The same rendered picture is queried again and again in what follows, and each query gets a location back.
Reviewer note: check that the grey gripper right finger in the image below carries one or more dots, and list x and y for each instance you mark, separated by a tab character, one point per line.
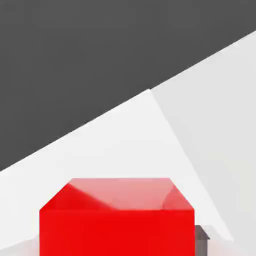
201	245

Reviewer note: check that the small red cube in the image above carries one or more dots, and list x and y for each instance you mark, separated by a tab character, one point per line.
117	232

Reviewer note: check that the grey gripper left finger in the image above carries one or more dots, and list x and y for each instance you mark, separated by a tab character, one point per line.
22	251

